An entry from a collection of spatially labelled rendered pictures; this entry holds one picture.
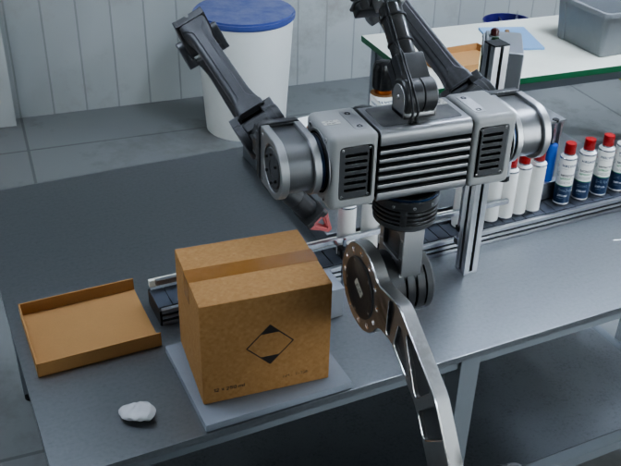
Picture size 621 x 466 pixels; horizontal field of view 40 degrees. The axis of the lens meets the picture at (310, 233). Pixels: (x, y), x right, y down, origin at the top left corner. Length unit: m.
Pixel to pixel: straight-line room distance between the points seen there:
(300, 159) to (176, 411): 0.71
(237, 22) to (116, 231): 2.39
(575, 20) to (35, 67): 3.09
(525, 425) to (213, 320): 1.39
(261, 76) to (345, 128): 3.35
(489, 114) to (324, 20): 4.19
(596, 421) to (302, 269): 1.41
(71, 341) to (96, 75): 3.49
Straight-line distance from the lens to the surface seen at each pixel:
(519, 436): 2.90
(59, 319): 2.32
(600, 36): 4.37
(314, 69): 5.95
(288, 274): 1.91
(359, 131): 1.60
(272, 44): 4.90
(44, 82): 5.55
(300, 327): 1.93
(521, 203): 2.69
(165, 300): 2.26
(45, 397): 2.10
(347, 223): 2.35
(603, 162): 2.85
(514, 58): 2.23
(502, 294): 2.43
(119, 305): 2.34
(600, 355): 3.31
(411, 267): 1.81
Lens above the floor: 2.19
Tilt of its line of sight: 31 degrees down
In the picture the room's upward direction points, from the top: 2 degrees clockwise
